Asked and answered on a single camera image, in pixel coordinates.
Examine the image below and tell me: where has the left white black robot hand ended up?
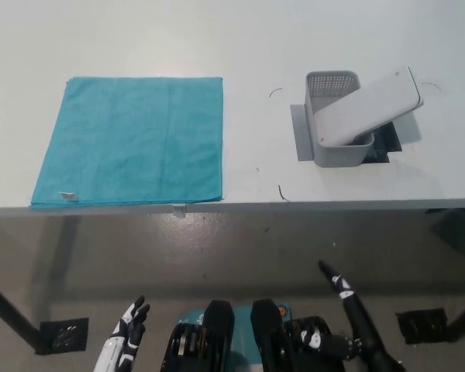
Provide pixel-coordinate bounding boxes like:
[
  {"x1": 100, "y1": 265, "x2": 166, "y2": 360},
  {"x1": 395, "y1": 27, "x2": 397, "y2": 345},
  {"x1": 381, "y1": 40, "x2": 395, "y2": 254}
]
[{"x1": 94, "y1": 296, "x2": 150, "y2": 372}]

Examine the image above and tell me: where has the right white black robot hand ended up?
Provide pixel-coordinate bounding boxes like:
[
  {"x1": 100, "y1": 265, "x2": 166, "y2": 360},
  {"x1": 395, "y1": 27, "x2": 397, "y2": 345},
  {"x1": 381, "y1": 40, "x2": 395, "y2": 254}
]
[{"x1": 300, "y1": 261, "x2": 377, "y2": 360}]

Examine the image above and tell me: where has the small grey perforated basket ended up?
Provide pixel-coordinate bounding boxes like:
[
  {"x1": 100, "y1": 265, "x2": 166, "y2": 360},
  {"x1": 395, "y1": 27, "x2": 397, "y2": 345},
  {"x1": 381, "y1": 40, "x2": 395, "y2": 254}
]
[{"x1": 305, "y1": 71, "x2": 376, "y2": 170}]

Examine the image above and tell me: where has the teal microfiber cloth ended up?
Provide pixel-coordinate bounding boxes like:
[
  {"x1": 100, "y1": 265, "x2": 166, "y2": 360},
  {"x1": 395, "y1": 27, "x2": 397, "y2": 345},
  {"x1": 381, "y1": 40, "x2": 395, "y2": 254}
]
[{"x1": 29, "y1": 76, "x2": 226, "y2": 210}]

